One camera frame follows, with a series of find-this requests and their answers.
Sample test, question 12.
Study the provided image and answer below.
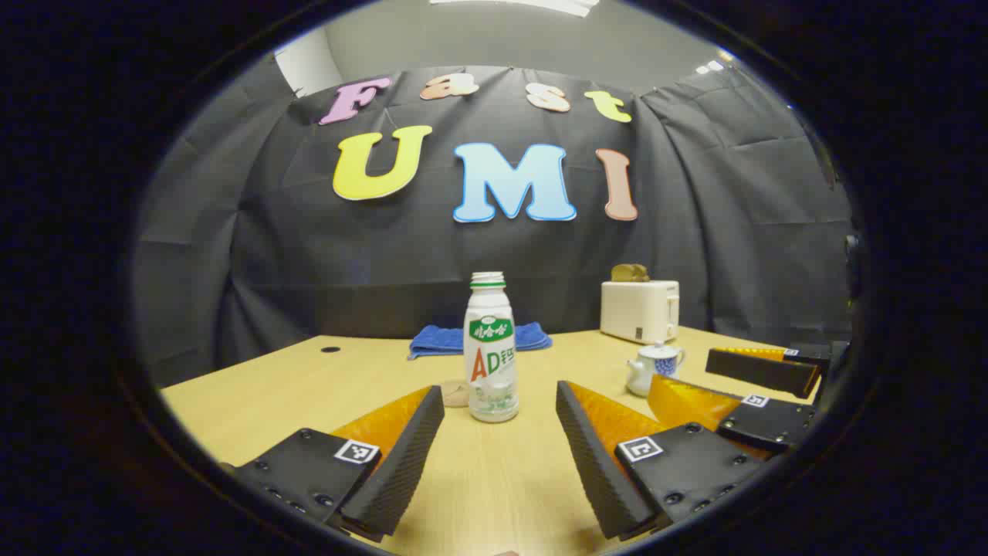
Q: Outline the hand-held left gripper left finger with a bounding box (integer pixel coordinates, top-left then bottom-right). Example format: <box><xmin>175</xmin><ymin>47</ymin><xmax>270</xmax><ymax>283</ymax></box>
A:
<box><xmin>220</xmin><ymin>385</ymin><xmax>446</xmax><ymax>544</ymax></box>

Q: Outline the white water bottle green label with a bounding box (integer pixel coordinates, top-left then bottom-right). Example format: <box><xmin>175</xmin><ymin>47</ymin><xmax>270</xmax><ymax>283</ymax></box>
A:
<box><xmin>463</xmin><ymin>271</ymin><xmax>519</xmax><ymax>423</ymax></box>

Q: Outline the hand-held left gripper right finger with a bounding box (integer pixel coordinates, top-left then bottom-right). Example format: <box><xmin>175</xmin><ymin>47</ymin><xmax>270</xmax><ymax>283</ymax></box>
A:
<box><xmin>556</xmin><ymin>380</ymin><xmax>773</xmax><ymax>541</ymax></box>

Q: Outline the black backdrop cloth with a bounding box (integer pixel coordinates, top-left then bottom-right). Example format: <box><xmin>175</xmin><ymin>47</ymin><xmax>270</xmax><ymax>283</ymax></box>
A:
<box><xmin>133</xmin><ymin>53</ymin><xmax>858</xmax><ymax>387</ymax></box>

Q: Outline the white blue-patterned teacup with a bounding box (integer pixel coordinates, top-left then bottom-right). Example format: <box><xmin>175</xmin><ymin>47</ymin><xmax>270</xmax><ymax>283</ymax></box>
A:
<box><xmin>625</xmin><ymin>354</ymin><xmax>686</xmax><ymax>398</ymax></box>

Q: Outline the white toaster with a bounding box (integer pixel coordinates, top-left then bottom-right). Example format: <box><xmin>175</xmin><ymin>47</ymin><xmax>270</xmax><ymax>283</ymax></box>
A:
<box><xmin>600</xmin><ymin>280</ymin><xmax>681</xmax><ymax>345</ymax></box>

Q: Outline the blue towel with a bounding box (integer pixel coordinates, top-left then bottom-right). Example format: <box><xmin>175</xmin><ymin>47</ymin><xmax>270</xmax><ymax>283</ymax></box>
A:
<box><xmin>408</xmin><ymin>322</ymin><xmax>553</xmax><ymax>361</ymax></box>

